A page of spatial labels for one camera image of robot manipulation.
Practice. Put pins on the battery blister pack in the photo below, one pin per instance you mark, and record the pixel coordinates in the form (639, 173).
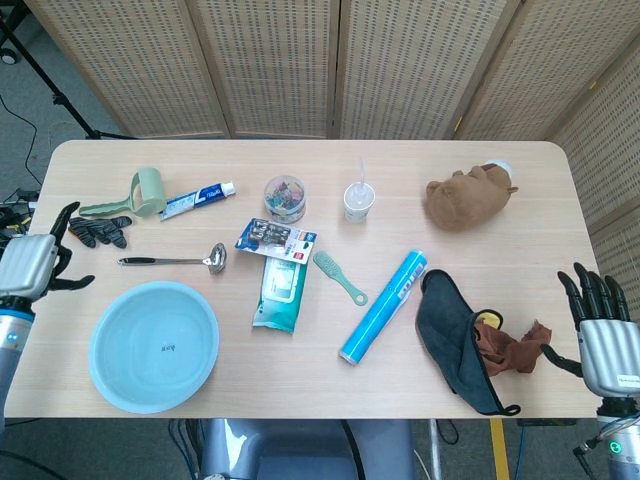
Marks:
(275, 240)

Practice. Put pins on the green wet wipes pack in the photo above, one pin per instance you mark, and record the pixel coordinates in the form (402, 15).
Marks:
(280, 300)

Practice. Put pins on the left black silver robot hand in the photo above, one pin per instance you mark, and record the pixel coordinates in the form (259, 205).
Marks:
(27, 262)

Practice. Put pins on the white printed paper cup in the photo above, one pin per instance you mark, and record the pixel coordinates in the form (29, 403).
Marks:
(357, 215)

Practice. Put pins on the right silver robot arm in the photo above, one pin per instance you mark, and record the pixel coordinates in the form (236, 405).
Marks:
(620, 440)

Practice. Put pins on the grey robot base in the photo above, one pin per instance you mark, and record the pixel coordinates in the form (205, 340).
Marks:
(300, 450)

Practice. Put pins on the blue cling film roll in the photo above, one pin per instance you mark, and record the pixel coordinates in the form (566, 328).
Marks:
(382, 310)

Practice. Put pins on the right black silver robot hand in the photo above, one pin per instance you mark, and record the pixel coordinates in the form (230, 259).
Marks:
(607, 350)

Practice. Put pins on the brown plush toy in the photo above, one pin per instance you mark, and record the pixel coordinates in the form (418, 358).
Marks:
(465, 200)

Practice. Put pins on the black tripod stand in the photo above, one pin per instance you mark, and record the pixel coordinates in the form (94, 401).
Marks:
(95, 134)

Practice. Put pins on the small green brush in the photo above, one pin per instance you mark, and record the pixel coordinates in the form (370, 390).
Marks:
(327, 265)

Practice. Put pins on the brown crumpled cloth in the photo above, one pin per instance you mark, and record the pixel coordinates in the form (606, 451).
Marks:
(505, 352)

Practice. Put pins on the dark grey microfibre cloth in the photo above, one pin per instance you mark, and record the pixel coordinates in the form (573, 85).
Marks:
(447, 325)

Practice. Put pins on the green lint roller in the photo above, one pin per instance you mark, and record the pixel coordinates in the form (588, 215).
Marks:
(151, 192)

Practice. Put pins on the blue white toothpaste tube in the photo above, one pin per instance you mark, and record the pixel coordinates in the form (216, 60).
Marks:
(200, 197)

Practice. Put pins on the white squeeze bottle with nozzle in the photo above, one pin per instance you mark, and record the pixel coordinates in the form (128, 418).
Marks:
(359, 196)

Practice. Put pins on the wooden rattan folding screen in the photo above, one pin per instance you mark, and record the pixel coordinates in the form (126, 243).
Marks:
(275, 65)

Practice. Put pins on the light blue plastic bowl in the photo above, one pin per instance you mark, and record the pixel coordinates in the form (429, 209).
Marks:
(150, 360)

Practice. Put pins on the white round cap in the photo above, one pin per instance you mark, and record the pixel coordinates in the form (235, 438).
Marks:
(504, 166)

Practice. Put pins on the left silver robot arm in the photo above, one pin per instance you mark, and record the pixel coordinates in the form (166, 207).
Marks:
(10, 345)

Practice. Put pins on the clear tub of binder clips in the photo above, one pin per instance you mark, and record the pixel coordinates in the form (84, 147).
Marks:
(285, 200)

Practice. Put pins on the white caster wheel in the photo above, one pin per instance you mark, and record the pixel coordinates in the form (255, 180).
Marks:
(7, 57)

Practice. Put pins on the metal table leg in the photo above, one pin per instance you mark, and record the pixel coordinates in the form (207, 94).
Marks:
(435, 450)

